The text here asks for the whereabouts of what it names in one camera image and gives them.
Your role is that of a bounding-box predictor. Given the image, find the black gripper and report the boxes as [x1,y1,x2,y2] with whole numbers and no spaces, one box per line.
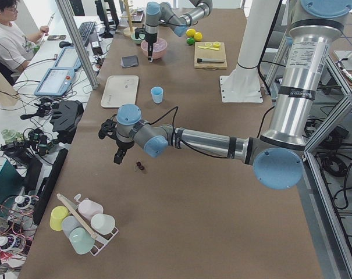
[113,139,134,164]
[145,33,155,62]

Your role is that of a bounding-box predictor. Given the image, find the yellow plastic knife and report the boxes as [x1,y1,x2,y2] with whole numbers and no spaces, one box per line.
[197,45,220,51]

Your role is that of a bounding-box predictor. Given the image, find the cream rabbit tray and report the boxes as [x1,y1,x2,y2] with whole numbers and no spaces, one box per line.
[101,75,139,108]

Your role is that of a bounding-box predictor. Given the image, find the yellow lemon far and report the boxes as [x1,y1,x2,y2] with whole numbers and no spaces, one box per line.
[186,28,196,38]

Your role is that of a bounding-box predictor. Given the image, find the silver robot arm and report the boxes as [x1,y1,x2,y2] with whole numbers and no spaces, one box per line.
[111,27,270,193]
[143,0,213,62]

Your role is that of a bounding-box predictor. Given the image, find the grey plastic cup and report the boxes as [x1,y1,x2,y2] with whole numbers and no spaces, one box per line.
[62,215,80,238]

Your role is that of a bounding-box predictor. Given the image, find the clear ice cubes pile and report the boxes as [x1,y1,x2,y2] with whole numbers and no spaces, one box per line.
[141,38,168,52]

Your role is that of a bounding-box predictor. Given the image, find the blue teach pendant near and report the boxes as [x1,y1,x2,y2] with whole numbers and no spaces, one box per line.
[34,67,75,96]

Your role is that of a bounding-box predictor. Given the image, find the wooden cutting board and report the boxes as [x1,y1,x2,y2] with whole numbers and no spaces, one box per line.
[194,42,227,69]

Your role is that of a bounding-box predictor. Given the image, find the green lime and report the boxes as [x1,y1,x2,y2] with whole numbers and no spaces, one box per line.
[186,38,195,45]

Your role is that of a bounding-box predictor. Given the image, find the white cup rack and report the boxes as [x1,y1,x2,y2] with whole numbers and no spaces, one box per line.
[56,194,119,256]

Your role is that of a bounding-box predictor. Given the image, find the yellow lemon near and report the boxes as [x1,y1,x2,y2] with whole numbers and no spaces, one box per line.
[193,32,203,41]

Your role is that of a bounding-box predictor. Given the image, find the grey folded cloth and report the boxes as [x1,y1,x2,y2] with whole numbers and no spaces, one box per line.
[120,55,138,68]

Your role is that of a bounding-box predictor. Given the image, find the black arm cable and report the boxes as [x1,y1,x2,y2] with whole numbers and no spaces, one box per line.
[157,14,188,30]

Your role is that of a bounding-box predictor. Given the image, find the blue teach pendant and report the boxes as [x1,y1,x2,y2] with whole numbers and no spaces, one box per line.
[34,67,75,96]
[54,46,81,71]

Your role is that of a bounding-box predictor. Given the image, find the lemon half lower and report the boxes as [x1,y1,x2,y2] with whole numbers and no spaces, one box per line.
[212,41,221,48]

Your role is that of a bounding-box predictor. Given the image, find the green ceramic bowl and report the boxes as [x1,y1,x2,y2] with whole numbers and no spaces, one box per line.
[131,33,145,45]

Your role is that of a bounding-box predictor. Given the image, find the mint plastic cup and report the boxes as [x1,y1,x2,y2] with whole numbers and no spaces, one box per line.
[69,227,95,255]

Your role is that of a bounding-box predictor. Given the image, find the blue teach pendant far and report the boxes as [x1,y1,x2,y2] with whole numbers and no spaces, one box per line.
[54,46,81,71]

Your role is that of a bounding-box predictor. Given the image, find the black keyboard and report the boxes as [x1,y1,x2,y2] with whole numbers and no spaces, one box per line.
[78,22,95,41]

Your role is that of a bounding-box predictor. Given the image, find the yellow plastic cup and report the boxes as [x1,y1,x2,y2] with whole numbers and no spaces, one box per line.
[49,206,69,231]

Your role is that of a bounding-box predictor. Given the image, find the pink bowl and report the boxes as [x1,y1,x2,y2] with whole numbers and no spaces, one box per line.
[141,48,167,60]

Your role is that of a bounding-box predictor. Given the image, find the steel muddler black tip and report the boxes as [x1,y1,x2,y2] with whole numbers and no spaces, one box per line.
[197,58,225,63]

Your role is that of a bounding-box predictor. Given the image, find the yellow lemon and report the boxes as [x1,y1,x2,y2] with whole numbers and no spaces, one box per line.
[186,28,196,38]
[193,32,203,41]

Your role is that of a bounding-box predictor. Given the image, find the light blue plastic cup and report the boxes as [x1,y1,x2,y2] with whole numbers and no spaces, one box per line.
[150,86,163,104]

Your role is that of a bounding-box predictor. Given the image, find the seated person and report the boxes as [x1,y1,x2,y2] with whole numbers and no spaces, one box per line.
[0,1,49,84]

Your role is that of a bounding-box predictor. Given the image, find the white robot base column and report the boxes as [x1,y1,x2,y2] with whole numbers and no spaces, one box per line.
[220,0,282,103]

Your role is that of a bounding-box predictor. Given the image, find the white plastic cup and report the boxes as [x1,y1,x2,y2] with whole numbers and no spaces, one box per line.
[90,213,116,235]

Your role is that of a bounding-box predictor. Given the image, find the pink plastic cup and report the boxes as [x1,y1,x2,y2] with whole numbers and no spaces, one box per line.
[77,199,104,221]

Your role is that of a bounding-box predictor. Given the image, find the wooden cup stand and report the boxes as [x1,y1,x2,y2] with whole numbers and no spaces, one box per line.
[123,0,136,37]

